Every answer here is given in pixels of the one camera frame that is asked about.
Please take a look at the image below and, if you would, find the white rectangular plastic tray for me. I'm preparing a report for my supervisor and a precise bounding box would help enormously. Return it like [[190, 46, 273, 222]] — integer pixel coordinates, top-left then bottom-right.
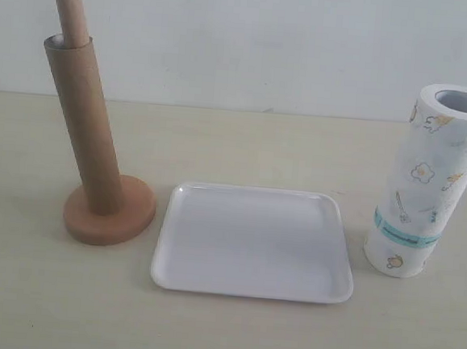
[[150, 182, 354, 305]]

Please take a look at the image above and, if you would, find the wooden paper towel holder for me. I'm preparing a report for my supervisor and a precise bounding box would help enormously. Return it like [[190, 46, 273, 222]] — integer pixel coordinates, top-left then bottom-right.
[[56, 0, 156, 246]]

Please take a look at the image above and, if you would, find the brown cardboard tube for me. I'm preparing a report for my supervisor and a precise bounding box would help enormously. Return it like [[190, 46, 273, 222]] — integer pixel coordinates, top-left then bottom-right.
[[44, 34, 123, 215]]

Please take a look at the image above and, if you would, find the printed white paper towel roll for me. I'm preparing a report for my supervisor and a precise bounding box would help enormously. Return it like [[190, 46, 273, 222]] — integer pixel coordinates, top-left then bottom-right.
[[364, 84, 467, 278]]

